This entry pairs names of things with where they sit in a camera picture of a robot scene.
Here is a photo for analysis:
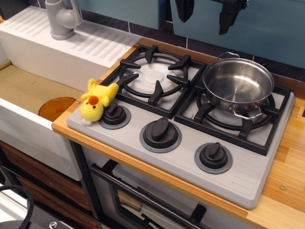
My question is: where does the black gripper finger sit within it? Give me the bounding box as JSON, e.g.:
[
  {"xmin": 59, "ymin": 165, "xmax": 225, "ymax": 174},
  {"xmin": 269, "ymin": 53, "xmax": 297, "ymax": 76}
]
[
  {"xmin": 219, "ymin": 0, "xmax": 241, "ymax": 35},
  {"xmin": 175, "ymin": 0, "xmax": 194, "ymax": 22}
]

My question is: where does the stainless steel pan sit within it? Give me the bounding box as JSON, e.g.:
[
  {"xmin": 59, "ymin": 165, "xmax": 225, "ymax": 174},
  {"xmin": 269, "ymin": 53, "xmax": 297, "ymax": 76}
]
[{"xmin": 203, "ymin": 52, "xmax": 275, "ymax": 120}]

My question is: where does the grey toy stove top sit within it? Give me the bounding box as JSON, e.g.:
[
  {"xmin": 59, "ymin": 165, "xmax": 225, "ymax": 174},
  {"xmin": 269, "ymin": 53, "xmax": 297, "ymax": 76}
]
[{"xmin": 66, "ymin": 44, "xmax": 296, "ymax": 210}]

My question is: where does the black left stove knob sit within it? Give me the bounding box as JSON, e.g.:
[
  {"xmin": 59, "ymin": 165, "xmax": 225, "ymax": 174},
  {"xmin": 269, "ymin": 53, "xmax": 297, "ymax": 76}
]
[{"xmin": 98, "ymin": 103, "xmax": 131, "ymax": 130}]

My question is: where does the black stove knob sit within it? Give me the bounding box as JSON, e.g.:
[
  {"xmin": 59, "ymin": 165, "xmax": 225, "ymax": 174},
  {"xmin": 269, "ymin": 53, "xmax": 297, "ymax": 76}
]
[
  {"xmin": 98, "ymin": 103, "xmax": 131, "ymax": 130},
  {"xmin": 194, "ymin": 142, "xmax": 233, "ymax": 175},
  {"xmin": 140, "ymin": 117, "xmax": 182, "ymax": 154}
]

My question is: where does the black middle stove knob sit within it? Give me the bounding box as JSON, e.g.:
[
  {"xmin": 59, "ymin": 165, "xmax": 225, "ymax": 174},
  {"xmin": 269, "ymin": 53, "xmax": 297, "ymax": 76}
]
[{"xmin": 140, "ymin": 117, "xmax": 182, "ymax": 154}]

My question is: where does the black right stove knob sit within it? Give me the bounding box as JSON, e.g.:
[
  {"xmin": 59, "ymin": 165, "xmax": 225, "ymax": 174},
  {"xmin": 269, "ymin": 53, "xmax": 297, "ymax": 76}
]
[{"xmin": 194, "ymin": 142, "xmax": 233, "ymax": 175}]

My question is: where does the black left burner grate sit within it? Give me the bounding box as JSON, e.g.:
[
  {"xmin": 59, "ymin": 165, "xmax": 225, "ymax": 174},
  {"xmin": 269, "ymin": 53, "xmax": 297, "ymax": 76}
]
[{"xmin": 101, "ymin": 45, "xmax": 207, "ymax": 119}]

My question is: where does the black burner grate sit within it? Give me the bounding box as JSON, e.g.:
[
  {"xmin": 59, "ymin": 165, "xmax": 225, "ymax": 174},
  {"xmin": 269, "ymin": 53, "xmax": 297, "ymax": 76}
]
[
  {"xmin": 174, "ymin": 80, "xmax": 294, "ymax": 156},
  {"xmin": 101, "ymin": 45, "xmax": 207, "ymax": 119}
]

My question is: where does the black right burner grate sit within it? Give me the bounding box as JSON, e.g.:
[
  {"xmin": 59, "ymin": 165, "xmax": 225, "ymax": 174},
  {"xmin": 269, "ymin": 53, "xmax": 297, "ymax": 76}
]
[{"xmin": 174, "ymin": 80, "xmax": 294, "ymax": 156}]

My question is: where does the grey toy faucet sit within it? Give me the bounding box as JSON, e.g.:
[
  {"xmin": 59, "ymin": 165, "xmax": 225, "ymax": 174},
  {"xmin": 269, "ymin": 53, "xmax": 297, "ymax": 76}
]
[{"xmin": 45, "ymin": 0, "xmax": 82, "ymax": 41}]

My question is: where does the yellow stuffed duck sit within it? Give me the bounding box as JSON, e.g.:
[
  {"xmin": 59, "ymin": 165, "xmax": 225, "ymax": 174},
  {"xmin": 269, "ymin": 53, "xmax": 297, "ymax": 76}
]
[{"xmin": 79, "ymin": 79, "xmax": 119, "ymax": 126}]

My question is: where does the white toy sink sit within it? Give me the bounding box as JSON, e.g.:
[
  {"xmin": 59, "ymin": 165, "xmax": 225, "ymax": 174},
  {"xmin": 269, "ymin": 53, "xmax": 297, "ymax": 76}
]
[{"xmin": 0, "ymin": 6, "xmax": 140, "ymax": 181}]

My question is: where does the wooden drawer cabinet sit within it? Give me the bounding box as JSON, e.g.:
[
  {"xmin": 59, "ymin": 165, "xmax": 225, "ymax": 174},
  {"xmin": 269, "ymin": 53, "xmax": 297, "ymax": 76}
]
[{"xmin": 0, "ymin": 142, "xmax": 101, "ymax": 229}]

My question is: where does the oven door with black handle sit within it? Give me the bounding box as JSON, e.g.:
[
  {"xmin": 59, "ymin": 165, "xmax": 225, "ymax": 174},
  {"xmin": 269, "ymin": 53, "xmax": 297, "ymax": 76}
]
[{"xmin": 90, "ymin": 160, "xmax": 207, "ymax": 229}]

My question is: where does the black braided cable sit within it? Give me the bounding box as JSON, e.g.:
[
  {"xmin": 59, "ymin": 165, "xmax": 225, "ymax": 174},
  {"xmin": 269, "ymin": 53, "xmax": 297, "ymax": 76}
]
[{"xmin": 0, "ymin": 185, "xmax": 35, "ymax": 229}]

